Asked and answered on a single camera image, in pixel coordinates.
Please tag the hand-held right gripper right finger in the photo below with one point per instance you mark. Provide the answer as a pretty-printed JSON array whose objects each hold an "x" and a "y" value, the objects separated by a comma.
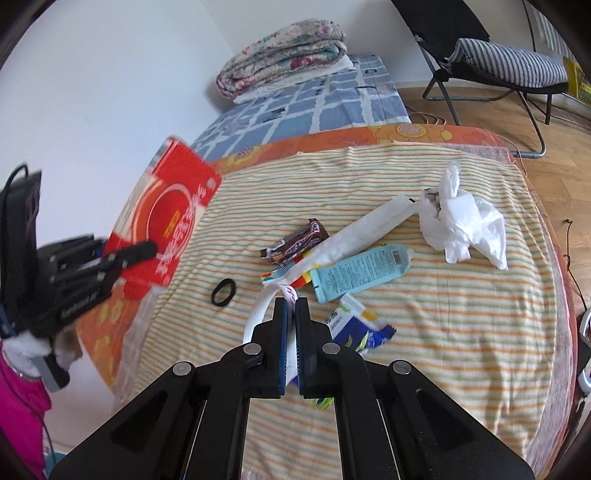
[{"x": 302, "y": 346}]

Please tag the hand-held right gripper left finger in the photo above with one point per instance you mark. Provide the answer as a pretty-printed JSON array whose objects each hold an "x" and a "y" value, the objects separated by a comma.
[{"x": 281, "y": 341}]

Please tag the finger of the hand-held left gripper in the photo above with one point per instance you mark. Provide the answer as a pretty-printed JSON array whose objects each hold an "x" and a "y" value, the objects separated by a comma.
[{"x": 138, "y": 252}]

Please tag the white plastic strip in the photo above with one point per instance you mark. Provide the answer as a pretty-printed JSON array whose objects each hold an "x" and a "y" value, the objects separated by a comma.
[{"x": 256, "y": 318}]

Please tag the blue and white snack wrapper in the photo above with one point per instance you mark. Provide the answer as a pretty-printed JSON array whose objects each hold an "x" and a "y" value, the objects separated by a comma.
[{"x": 364, "y": 332}]

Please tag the red cardboard box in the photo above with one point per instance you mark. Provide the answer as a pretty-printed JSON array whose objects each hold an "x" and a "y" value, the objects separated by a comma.
[{"x": 184, "y": 198}]

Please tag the light blue tube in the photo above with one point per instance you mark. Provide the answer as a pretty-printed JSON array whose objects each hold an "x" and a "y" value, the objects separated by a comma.
[{"x": 360, "y": 272}]

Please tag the dark chocolate bar wrapper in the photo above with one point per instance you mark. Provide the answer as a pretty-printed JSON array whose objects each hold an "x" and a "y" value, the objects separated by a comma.
[{"x": 300, "y": 240}]

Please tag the long white paper sleeve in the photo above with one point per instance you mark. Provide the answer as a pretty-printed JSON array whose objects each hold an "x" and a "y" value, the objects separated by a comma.
[{"x": 355, "y": 233}]

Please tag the white plastic bag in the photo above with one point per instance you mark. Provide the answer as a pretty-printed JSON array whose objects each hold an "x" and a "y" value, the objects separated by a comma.
[{"x": 461, "y": 221}]

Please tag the person's left forearm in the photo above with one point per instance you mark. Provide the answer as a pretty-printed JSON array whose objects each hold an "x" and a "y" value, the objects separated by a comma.
[{"x": 18, "y": 415}]

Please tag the person's left hand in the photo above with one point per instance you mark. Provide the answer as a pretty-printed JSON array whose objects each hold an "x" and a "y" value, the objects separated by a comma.
[{"x": 21, "y": 350}]

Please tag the striped yellow towel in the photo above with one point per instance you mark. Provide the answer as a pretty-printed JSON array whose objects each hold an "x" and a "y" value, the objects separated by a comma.
[{"x": 461, "y": 323}]

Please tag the blue checked bedsheet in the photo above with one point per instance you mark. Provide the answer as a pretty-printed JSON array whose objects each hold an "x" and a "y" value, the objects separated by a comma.
[{"x": 323, "y": 101}]

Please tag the folded floral quilt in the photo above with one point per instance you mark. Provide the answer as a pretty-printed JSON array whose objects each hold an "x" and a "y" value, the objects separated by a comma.
[{"x": 281, "y": 50}]

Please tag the striped cushion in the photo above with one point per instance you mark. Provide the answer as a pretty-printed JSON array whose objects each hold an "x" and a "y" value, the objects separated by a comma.
[{"x": 508, "y": 62}]

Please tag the black folding chair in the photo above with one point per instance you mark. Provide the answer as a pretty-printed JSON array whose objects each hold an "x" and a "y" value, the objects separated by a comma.
[{"x": 438, "y": 18}]

